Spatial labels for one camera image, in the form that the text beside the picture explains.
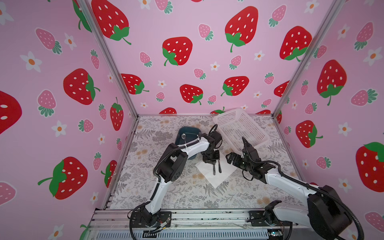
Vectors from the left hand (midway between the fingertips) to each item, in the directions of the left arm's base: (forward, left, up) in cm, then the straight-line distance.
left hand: (218, 163), depth 92 cm
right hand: (0, -7, +7) cm, 10 cm away
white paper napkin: (-4, +7, 0) cm, 9 cm away
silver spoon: (+21, +24, 0) cm, 32 cm away
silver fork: (-3, +3, 0) cm, 4 cm away
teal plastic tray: (+23, +21, +1) cm, 31 cm away
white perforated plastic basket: (+34, -18, 0) cm, 38 cm away
